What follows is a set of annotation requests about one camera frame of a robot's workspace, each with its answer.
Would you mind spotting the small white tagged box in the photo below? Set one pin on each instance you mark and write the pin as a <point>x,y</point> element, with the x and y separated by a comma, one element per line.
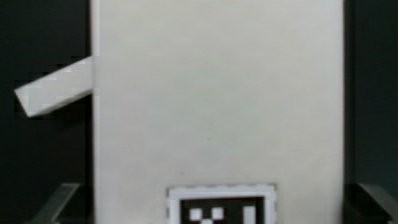
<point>217,111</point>

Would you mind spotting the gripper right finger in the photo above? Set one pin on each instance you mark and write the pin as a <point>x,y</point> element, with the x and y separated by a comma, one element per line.
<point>370,205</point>

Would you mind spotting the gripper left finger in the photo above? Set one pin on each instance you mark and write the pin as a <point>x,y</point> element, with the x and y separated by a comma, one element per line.
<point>66,208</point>

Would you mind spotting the white U-shaped foam fence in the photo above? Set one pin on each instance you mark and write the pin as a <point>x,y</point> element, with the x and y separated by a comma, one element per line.
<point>57,89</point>

